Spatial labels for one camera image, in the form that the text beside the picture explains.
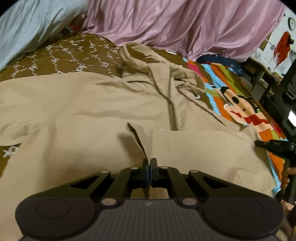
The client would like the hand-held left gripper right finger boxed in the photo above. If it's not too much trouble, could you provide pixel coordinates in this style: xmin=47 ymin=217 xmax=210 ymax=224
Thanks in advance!
xmin=150 ymin=158 xmax=232 ymax=208

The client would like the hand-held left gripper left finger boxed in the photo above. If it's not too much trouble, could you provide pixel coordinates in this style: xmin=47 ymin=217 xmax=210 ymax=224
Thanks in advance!
xmin=67 ymin=158 xmax=151 ymax=208

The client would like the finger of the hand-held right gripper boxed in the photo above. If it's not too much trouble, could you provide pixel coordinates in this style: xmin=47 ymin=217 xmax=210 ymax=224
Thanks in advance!
xmin=254 ymin=140 xmax=270 ymax=152

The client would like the beige hoodie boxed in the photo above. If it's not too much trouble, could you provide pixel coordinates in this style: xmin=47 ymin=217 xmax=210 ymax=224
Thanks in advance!
xmin=0 ymin=42 xmax=277 ymax=200

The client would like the person's right hand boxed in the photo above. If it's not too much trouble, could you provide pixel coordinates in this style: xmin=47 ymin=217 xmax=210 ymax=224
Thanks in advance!
xmin=280 ymin=165 xmax=296 ymax=191

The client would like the black equipment stand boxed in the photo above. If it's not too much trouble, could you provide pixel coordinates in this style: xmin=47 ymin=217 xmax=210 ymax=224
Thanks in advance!
xmin=258 ymin=59 xmax=296 ymax=142

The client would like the grey shoe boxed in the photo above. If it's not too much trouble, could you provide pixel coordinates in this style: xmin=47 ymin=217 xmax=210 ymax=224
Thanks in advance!
xmin=240 ymin=77 xmax=254 ymax=93

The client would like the dark blue cloth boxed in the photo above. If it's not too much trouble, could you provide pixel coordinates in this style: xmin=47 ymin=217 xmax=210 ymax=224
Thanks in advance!
xmin=196 ymin=54 xmax=245 ymax=76

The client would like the red hanging cloth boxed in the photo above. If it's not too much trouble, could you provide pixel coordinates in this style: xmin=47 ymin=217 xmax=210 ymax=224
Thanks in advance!
xmin=273 ymin=31 xmax=292 ymax=67

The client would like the brown cartoon printed bed sheet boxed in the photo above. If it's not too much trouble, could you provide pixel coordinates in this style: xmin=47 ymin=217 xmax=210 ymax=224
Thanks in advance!
xmin=0 ymin=31 xmax=289 ymax=197

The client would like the pink satin cloth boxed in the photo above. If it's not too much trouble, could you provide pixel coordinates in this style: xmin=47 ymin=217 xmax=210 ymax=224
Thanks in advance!
xmin=82 ymin=0 xmax=287 ymax=63

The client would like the light blue quilt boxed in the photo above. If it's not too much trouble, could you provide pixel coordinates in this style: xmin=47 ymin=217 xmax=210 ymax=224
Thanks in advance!
xmin=0 ymin=0 xmax=88 ymax=71

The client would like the black metal frame table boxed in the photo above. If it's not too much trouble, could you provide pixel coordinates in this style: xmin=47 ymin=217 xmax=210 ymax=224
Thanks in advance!
xmin=245 ymin=57 xmax=281 ymax=95

